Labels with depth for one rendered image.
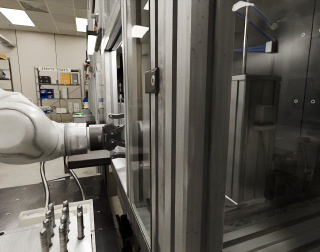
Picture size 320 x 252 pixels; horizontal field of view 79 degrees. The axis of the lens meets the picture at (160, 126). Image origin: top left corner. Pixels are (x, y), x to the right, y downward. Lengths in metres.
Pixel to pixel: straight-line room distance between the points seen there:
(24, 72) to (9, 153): 7.99
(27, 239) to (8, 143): 0.14
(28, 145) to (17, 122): 0.04
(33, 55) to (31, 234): 8.09
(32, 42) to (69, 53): 1.17
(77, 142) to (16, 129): 0.21
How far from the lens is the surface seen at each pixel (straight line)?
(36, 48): 8.38
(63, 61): 8.21
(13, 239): 0.37
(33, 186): 1.19
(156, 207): 0.26
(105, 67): 0.78
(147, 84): 0.24
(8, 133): 0.37
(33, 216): 0.51
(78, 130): 0.56
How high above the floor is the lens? 1.12
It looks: 9 degrees down
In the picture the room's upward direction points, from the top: straight up
